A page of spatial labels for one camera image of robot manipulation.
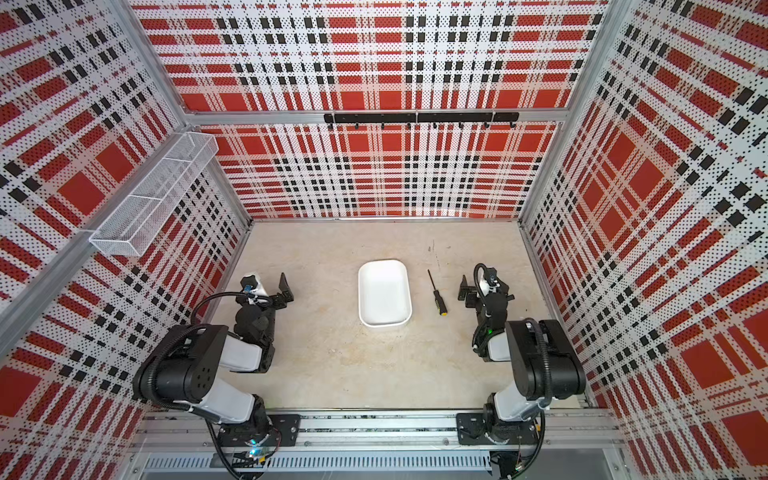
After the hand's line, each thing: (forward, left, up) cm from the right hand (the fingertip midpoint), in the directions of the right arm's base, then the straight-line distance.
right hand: (480, 278), depth 91 cm
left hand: (-3, +65, +3) cm, 65 cm away
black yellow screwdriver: (-3, +13, -9) cm, 16 cm away
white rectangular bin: (-2, +30, -8) cm, 32 cm away
